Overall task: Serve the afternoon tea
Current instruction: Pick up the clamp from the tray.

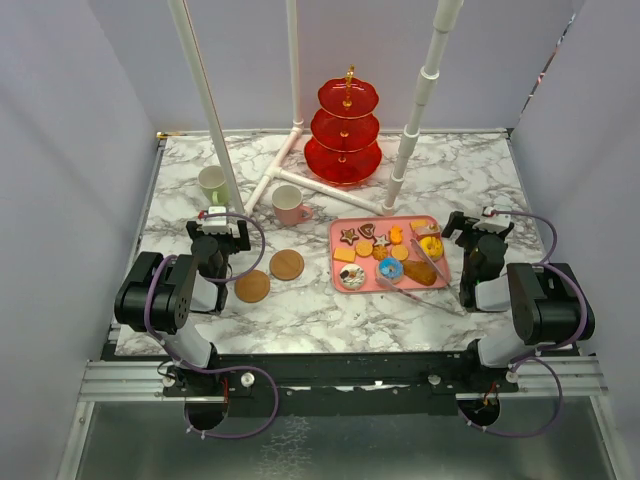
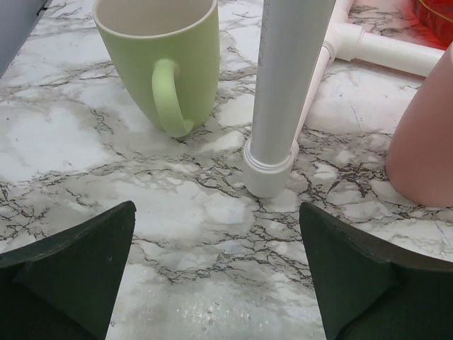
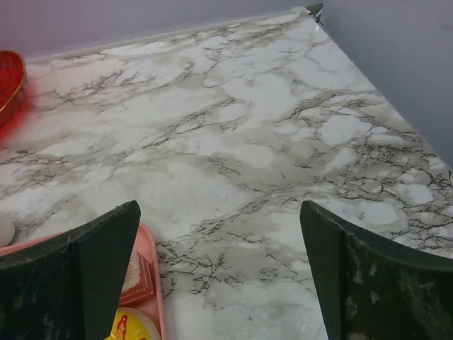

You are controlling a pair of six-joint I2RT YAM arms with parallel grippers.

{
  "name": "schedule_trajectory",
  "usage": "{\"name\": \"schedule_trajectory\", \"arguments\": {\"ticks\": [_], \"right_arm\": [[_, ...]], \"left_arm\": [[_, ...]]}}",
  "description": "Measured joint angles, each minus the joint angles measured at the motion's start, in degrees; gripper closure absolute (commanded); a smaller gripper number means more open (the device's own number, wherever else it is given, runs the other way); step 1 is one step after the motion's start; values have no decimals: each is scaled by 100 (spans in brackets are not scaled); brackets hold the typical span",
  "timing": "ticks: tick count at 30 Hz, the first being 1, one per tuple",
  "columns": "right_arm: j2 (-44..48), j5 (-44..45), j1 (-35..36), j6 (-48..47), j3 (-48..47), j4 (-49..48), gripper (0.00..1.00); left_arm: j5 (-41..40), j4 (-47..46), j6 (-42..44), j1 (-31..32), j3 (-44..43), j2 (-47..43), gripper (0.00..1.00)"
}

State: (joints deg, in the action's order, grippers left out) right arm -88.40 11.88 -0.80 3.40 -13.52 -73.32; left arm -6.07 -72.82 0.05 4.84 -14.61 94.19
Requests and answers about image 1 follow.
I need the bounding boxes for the blue frosted donut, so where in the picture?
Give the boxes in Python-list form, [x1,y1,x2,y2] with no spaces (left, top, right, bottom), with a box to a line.
[376,257,404,284]

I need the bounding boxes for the metal tongs pink tips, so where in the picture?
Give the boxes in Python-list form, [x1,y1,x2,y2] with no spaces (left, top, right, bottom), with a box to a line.
[375,238,463,317]

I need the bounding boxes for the white chocolate donut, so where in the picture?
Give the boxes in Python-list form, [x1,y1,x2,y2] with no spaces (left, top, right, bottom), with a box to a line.
[338,263,366,291]

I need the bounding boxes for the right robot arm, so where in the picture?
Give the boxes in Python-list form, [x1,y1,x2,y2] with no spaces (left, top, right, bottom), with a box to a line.
[441,207,596,391]

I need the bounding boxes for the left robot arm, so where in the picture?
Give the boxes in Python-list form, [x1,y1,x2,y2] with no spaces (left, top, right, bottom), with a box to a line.
[114,211,251,395]

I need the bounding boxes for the pink cake slice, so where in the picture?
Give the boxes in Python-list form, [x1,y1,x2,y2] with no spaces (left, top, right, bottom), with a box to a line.
[413,223,440,240]

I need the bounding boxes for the yellow donut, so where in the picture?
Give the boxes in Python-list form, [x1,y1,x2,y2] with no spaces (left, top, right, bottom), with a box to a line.
[419,235,444,261]

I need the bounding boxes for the square cracker biscuit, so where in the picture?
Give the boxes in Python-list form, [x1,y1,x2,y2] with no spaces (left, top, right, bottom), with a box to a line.
[410,219,429,232]

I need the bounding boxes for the lower wooden coaster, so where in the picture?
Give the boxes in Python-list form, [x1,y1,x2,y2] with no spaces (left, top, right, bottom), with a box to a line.
[234,270,270,303]

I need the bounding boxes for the wooden coaster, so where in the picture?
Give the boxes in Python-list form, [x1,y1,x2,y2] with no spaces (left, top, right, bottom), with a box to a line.
[234,270,270,303]
[269,249,305,281]

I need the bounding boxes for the brown croissant bread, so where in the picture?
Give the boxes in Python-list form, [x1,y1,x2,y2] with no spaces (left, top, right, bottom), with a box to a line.
[401,260,438,287]

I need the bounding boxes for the upper wooden coaster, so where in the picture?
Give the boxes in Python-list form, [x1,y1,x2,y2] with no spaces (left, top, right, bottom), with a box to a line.
[269,249,305,281]

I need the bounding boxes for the pink serving tray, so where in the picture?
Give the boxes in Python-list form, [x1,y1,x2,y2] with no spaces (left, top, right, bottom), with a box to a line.
[329,214,451,293]

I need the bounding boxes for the green mug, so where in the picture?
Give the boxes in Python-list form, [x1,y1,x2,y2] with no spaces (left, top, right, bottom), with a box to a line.
[197,165,230,206]

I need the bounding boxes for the orange fish cookie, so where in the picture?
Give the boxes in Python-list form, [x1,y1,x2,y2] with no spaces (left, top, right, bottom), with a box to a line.
[389,225,404,245]

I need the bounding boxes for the right round biscuit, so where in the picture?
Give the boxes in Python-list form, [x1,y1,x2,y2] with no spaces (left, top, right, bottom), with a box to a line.
[391,244,409,262]

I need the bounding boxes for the round biscuit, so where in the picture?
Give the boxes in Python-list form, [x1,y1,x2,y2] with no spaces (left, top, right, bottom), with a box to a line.
[355,240,373,258]
[391,244,409,262]

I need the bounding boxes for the pink mug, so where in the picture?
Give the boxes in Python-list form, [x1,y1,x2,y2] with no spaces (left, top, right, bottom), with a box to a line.
[272,185,313,226]

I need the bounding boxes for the right star gingerbread cookie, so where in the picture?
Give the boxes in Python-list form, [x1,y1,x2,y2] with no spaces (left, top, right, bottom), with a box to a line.
[374,234,391,247]

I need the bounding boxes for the star gingerbread cookie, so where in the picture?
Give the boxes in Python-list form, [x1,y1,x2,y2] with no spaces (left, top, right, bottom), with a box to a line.
[340,228,360,246]
[374,234,391,247]

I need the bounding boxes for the swirl butter cookie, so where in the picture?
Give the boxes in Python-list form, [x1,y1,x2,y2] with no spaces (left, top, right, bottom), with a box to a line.
[372,245,389,261]

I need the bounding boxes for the heart gingerbread cookie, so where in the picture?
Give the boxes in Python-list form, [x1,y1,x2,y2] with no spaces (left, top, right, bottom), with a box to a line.
[358,222,375,239]

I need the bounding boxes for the left round biscuit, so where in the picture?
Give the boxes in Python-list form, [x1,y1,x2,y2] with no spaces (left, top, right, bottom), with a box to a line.
[355,240,373,258]

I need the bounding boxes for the left star gingerbread cookie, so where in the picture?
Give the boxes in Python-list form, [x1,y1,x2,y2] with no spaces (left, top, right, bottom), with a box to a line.
[340,228,360,246]

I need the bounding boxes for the rectangular yellow biscuit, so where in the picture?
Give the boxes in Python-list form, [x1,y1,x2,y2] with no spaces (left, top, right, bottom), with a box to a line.
[333,247,356,263]

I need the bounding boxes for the red three-tier stand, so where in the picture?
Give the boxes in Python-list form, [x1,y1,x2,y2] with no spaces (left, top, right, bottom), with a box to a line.
[304,65,382,185]

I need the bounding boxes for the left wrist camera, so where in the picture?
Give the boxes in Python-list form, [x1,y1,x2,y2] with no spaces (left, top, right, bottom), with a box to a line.
[196,206,231,235]

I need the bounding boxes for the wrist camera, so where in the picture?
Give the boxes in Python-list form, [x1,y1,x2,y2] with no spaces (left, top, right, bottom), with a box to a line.
[196,206,231,235]
[475,206,511,234]

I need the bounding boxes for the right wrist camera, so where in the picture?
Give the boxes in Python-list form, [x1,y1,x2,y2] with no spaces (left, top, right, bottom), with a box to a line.
[475,206,511,234]

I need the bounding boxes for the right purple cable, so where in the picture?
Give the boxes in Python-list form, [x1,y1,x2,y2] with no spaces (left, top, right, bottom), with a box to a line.
[464,209,587,439]

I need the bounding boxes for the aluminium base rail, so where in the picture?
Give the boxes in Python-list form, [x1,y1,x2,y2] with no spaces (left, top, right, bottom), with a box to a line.
[79,351,607,402]

